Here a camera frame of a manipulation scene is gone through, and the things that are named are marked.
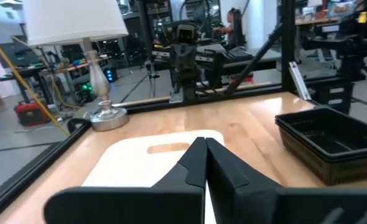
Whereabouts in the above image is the white shade table lamp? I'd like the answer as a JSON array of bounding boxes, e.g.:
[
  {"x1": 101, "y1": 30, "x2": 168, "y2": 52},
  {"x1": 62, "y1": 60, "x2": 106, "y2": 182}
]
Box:
[{"x1": 22, "y1": 0, "x2": 130, "y2": 132}]

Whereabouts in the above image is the black crate with white labels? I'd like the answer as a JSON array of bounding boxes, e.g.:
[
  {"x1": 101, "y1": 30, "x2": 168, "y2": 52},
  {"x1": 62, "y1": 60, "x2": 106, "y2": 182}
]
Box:
[{"x1": 307, "y1": 79, "x2": 355, "y2": 114}]

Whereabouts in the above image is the person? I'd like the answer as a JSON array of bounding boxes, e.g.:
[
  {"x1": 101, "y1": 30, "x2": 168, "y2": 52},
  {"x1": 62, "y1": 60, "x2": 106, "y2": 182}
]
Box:
[{"x1": 213, "y1": 7, "x2": 246, "y2": 47}]

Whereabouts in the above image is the black aluminium table frame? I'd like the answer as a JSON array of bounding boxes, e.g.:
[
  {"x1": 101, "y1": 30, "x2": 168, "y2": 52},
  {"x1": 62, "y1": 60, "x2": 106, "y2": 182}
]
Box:
[{"x1": 0, "y1": 0, "x2": 315, "y2": 218}]

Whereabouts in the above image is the white plastic basket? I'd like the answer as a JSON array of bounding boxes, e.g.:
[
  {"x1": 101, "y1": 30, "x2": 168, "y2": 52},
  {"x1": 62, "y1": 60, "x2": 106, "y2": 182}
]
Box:
[{"x1": 81, "y1": 129, "x2": 225, "y2": 224}]

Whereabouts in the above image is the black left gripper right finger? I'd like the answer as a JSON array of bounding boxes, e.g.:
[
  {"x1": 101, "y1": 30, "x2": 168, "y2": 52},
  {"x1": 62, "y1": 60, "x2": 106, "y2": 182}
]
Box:
[{"x1": 205, "y1": 137, "x2": 367, "y2": 224}]

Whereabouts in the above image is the black slotted plastic basket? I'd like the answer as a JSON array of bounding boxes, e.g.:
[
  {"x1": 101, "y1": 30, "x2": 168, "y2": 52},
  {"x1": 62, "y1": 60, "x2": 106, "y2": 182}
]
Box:
[
  {"x1": 276, "y1": 121, "x2": 367, "y2": 187},
  {"x1": 274, "y1": 105, "x2": 367, "y2": 158}
]

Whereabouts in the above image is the cluttered wooden workbench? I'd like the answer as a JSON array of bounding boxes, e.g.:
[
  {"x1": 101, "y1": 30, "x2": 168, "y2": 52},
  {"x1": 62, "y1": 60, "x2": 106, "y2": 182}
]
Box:
[{"x1": 0, "y1": 55, "x2": 111, "y2": 105}]

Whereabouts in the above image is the black box with green lights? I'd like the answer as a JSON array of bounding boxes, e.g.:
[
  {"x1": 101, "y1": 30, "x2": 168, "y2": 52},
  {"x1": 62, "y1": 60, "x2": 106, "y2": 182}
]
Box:
[{"x1": 74, "y1": 80, "x2": 96, "y2": 103}]

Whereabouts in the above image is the black box with blue lights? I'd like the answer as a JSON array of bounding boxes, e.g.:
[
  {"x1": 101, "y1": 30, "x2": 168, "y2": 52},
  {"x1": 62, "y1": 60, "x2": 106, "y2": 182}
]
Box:
[{"x1": 104, "y1": 67, "x2": 119, "y2": 83}]

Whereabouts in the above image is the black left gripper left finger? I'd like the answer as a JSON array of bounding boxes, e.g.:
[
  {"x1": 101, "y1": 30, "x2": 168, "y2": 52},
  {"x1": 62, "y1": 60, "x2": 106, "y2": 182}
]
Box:
[{"x1": 43, "y1": 136, "x2": 208, "y2": 224}]

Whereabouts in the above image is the black tripod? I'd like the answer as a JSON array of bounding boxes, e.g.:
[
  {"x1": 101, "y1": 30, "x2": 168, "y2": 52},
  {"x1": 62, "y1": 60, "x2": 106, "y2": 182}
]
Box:
[{"x1": 144, "y1": 60, "x2": 160, "y2": 99}]

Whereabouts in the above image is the silver metal rail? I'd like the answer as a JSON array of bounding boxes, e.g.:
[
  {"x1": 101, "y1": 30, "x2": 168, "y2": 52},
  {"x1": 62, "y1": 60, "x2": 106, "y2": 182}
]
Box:
[{"x1": 288, "y1": 60, "x2": 312, "y2": 100}]

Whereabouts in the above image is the black power cable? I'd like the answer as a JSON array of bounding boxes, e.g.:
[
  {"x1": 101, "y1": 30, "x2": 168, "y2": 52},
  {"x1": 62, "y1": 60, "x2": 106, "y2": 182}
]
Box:
[{"x1": 67, "y1": 118, "x2": 93, "y2": 135}]

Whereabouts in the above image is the yellow strap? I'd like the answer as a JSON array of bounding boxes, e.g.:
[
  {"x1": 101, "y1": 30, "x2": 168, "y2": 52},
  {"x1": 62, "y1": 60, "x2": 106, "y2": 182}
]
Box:
[{"x1": 0, "y1": 29, "x2": 71, "y2": 138}]

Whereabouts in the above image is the red equipment box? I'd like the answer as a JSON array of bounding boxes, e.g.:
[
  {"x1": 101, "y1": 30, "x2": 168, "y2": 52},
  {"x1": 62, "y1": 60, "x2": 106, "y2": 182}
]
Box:
[{"x1": 14, "y1": 101, "x2": 52, "y2": 127}]

